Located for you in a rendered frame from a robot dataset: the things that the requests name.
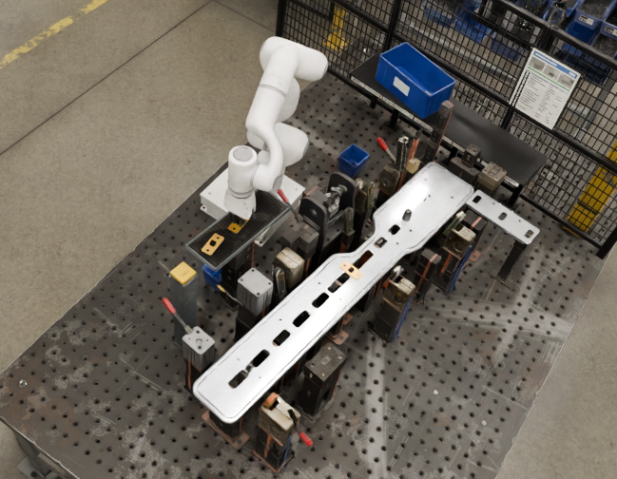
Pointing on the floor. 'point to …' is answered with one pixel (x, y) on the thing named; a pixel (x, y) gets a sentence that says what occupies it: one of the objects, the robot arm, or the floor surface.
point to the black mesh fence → (485, 87)
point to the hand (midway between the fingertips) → (239, 219)
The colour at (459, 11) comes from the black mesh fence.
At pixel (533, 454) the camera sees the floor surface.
